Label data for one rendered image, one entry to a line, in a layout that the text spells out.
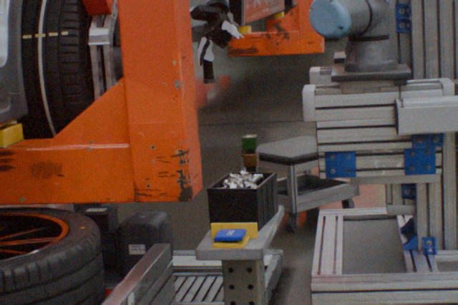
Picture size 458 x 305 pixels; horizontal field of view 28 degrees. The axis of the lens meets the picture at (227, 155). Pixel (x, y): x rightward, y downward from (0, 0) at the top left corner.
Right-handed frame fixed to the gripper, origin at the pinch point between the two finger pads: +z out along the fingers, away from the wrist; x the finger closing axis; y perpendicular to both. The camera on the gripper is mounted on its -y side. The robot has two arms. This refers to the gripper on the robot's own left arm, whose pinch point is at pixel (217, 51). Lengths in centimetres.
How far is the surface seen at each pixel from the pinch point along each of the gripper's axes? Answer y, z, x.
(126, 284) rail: -14, 71, 25
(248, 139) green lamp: 14.3, 22.9, 3.6
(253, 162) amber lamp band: 18.6, 27.2, 6.0
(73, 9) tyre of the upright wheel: -28.2, -21.7, 30.8
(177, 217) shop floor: 115, -64, 129
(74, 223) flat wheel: -21, 50, 37
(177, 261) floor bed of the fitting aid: 66, 3, 83
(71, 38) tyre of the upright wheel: -26.0, -13.2, 33.8
